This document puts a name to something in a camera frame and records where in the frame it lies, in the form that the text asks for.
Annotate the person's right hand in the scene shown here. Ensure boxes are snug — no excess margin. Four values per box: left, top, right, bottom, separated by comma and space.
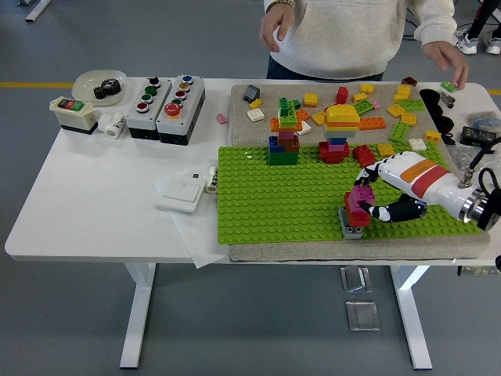
260, 4, 295, 55

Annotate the person's left hand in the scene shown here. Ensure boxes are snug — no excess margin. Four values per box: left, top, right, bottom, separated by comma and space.
421, 40, 470, 90

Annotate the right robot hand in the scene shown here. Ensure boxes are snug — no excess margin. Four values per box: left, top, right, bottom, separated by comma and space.
353, 150, 477, 224

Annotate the pink square brick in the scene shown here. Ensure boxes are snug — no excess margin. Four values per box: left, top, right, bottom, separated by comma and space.
349, 185, 376, 211
344, 197, 369, 215

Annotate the large red brick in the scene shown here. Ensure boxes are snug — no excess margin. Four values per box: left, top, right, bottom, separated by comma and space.
351, 143, 377, 168

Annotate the long light green brick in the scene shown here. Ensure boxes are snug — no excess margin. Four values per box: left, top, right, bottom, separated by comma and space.
387, 121, 411, 143
397, 98, 427, 112

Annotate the grey square brick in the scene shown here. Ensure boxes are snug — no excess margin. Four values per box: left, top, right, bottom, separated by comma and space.
337, 206, 364, 240

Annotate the flat light green brick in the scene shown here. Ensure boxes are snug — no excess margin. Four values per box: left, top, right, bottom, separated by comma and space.
351, 99, 375, 116

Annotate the red-based yellow-domed brick tower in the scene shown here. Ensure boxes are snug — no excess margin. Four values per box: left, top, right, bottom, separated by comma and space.
317, 103, 361, 165

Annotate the green-based multicolour brick tower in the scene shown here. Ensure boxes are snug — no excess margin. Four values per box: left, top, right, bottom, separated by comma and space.
267, 95, 305, 168

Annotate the metal hand tool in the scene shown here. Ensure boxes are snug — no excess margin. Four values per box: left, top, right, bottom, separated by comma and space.
437, 89, 456, 110

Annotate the clear bag of screws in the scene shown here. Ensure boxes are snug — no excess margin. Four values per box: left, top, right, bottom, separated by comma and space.
445, 143, 501, 185

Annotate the person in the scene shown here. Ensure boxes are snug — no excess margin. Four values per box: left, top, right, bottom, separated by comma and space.
260, 0, 470, 91
456, 0, 501, 56

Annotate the black electronic device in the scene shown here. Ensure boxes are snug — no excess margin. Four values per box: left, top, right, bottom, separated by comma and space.
460, 125, 498, 148

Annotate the plastic bag of blue parts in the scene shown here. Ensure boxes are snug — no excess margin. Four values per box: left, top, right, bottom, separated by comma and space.
465, 110, 501, 130

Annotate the desk control panel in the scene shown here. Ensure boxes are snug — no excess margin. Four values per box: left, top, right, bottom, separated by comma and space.
456, 265, 498, 277

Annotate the metal floor socket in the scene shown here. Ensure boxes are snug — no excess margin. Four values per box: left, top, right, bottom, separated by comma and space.
345, 299, 381, 332
339, 265, 373, 294

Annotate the emergency-stop button control box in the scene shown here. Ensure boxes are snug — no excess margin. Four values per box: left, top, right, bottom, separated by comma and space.
155, 74, 207, 146

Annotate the green studded baseplate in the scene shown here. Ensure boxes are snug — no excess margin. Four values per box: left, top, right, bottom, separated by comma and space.
216, 143, 482, 247

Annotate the white table leg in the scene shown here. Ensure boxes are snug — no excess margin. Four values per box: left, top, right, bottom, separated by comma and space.
389, 265, 434, 371
119, 262, 157, 369

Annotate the three-button control box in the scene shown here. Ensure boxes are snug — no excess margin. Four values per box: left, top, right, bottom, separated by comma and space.
124, 77, 173, 141

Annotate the grey-brown mat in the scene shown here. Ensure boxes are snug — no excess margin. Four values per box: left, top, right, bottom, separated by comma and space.
228, 82, 492, 263

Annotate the white printed tube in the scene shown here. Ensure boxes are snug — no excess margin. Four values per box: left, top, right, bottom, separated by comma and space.
204, 165, 219, 194

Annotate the black gear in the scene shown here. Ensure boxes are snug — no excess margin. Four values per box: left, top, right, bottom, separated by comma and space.
92, 78, 123, 102

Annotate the white pipe tee fitting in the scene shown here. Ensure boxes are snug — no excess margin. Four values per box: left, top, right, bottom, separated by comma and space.
96, 112, 127, 139

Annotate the white bowl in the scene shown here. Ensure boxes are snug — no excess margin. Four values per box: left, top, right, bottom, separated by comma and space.
71, 69, 128, 107

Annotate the white paper sheet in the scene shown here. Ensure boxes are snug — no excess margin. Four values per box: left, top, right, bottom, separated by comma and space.
152, 168, 232, 270

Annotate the white table foot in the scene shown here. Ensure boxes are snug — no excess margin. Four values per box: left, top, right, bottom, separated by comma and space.
17, 0, 52, 23

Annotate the white wall switch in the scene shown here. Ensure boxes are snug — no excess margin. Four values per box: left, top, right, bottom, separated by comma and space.
155, 179, 206, 215

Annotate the white red-green switch box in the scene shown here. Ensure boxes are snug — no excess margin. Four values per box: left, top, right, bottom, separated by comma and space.
49, 96, 99, 136

